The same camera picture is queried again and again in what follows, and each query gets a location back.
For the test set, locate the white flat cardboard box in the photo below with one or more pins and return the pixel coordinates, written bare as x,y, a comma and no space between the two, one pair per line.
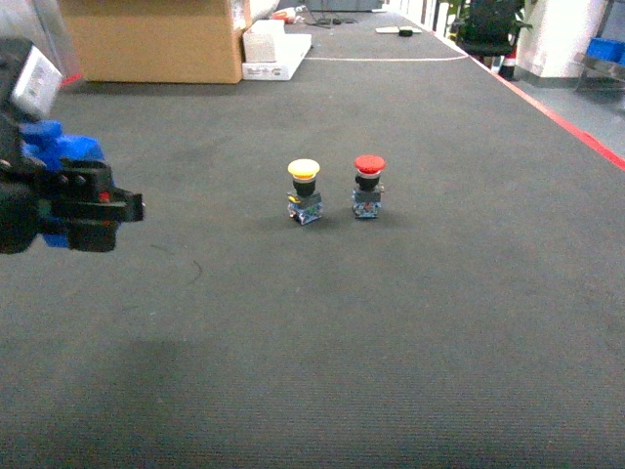
287,62

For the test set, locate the red mushroom push button switch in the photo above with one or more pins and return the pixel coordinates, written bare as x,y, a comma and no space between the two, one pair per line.
367,194

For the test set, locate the blue bin in background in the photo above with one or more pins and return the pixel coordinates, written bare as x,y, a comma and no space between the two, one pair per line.
607,50

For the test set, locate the large brown cardboard box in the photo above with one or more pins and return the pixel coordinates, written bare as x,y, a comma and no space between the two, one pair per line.
194,42

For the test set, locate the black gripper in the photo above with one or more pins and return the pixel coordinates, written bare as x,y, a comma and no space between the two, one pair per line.
84,206

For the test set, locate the green potted plant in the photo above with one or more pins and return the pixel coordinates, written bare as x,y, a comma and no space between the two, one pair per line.
489,28

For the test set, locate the small white box on top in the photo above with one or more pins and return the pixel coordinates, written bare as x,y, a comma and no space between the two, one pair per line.
264,41

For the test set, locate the yellow mushroom push button switch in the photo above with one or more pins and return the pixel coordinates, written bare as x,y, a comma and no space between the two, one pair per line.
304,203

